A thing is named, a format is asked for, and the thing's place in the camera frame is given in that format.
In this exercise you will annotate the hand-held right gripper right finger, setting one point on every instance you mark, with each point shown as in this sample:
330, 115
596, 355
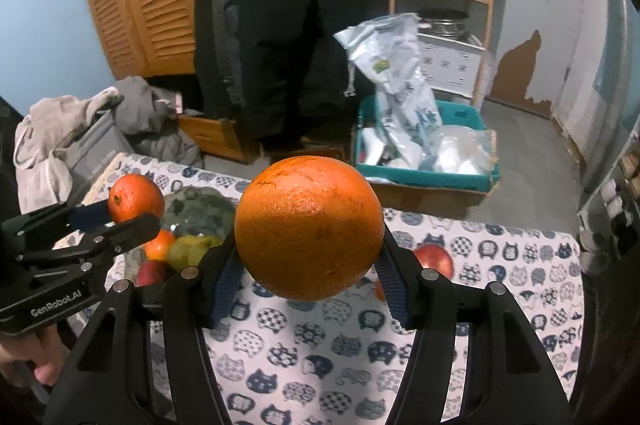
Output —
395, 292

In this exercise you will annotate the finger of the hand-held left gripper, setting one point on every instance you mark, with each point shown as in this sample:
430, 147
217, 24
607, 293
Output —
50, 219
130, 230

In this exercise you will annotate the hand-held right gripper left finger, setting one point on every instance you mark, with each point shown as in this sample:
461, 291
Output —
224, 292

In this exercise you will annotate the small orange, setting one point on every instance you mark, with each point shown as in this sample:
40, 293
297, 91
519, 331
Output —
137, 200

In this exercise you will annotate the reddish tangerine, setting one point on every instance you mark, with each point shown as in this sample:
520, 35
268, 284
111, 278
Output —
160, 245

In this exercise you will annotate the dark red apple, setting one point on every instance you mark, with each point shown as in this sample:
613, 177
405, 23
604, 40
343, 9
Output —
151, 274

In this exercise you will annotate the yellow-green mango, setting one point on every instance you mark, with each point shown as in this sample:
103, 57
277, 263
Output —
192, 250

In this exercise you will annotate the green glass bowl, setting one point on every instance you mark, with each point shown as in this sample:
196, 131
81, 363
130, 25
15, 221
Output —
200, 210

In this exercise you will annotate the large orange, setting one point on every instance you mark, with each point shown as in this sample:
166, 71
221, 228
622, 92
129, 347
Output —
310, 230

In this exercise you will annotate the person's left hand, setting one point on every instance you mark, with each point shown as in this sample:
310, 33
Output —
47, 362

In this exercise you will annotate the bright red apple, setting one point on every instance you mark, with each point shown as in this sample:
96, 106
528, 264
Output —
435, 261

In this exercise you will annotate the beige garment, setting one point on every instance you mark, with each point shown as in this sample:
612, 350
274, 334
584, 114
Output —
42, 140

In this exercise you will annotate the grey bag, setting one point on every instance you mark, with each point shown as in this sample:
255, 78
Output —
97, 152

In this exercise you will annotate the cat print tablecloth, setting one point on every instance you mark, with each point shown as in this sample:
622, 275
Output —
320, 345

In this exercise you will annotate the cardboard box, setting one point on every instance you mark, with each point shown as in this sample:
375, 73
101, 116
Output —
440, 201

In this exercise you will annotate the grey jacket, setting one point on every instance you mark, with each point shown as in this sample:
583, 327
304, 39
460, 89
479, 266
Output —
145, 112

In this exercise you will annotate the wooden drawer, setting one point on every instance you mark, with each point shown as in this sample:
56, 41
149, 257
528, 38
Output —
212, 136

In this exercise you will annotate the clear plastic bag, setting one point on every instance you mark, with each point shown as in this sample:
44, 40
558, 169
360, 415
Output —
460, 147

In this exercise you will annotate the teal plastic crate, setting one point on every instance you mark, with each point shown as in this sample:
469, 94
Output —
462, 115

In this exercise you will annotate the printed white plastic bag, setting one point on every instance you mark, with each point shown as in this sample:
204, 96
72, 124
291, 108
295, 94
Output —
395, 80

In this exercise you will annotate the white shelf with jars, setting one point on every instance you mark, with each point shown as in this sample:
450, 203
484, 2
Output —
612, 215

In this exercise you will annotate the white patterned cabinet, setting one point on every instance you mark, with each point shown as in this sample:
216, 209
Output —
452, 62

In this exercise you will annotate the black hanging jacket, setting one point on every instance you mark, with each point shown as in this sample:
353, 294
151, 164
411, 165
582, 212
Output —
285, 35

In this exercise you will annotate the metal steamer pot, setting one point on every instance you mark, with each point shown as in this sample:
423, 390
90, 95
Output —
444, 21

